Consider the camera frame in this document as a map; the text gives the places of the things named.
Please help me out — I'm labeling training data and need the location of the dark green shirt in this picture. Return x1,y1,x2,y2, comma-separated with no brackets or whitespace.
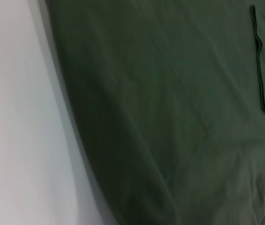
44,0,265,225

